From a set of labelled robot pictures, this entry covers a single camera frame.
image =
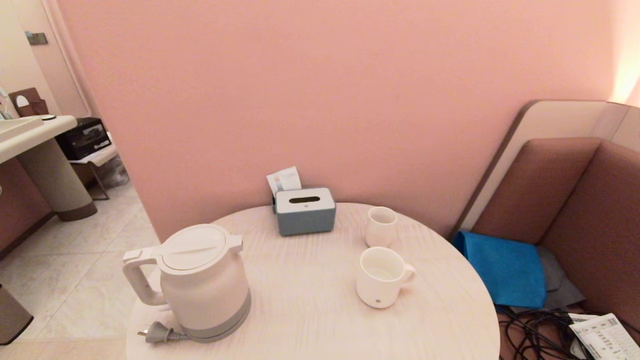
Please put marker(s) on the white electric kettle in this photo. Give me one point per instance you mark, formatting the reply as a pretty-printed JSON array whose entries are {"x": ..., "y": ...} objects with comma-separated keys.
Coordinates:
[{"x": 205, "y": 285}]

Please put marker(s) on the white paper cards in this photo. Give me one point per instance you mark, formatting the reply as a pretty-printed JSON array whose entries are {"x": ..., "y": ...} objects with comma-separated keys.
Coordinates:
[{"x": 285, "y": 179}]

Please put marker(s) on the grey tissue box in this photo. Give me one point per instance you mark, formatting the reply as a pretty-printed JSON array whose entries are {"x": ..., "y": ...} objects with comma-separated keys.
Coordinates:
[{"x": 305, "y": 217}]

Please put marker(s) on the small white cup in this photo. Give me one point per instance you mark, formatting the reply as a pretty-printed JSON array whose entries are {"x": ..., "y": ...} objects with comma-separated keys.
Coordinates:
[{"x": 381, "y": 232}]

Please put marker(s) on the grey round kettle base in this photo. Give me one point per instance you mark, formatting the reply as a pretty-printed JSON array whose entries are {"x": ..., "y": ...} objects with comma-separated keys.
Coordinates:
[{"x": 220, "y": 338}]

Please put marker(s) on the clear plastic bag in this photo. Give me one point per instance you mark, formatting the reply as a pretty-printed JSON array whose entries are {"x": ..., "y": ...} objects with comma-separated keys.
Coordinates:
[{"x": 116, "y": 172}]

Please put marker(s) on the blue cloth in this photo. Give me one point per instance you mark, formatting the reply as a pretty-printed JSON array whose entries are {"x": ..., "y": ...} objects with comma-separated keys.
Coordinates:
[{"x": 505, "y": 270}]

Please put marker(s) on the grey power plug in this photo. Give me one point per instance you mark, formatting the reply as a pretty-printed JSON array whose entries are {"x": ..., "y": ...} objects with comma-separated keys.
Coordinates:
[{"x": 156, "y": 332}]

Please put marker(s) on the white stool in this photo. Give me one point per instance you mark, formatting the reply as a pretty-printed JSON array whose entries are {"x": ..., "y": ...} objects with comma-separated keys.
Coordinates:
[{"x": 95, "y": 157}]

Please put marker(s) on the black box appliance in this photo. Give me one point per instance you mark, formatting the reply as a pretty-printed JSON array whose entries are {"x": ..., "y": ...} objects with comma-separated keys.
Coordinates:
[{"x": 82, "y": 139}]

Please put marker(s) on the grey felt mat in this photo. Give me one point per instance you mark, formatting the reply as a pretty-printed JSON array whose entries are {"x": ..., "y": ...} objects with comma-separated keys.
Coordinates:
[{"x": 555, "y": 275}]

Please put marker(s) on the white washbasin counter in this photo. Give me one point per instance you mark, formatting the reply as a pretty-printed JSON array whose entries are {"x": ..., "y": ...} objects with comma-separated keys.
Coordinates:
[{"x": 55, "y": 175}]

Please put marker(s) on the brown upholstered sofa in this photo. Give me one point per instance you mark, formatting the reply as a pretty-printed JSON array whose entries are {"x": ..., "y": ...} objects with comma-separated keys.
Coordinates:
[{"x": 590, "y": 215}]

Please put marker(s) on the brown tissue holder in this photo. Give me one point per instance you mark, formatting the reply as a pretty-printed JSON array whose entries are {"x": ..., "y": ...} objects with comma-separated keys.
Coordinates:
[{"x": 32, "y": 102}]

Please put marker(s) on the printed paper sheet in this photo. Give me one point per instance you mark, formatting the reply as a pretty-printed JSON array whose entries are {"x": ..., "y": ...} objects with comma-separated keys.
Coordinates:
[{"x": 600, "y": 337}]

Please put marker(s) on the brown waste bin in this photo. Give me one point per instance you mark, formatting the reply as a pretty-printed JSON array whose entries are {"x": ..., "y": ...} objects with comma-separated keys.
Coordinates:
[{"x": 12, "y": 315}]

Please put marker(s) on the grey wall switch plate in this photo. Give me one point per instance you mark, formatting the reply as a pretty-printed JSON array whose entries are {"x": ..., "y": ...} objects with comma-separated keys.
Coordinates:
[{"x": 37, "y": 38}]

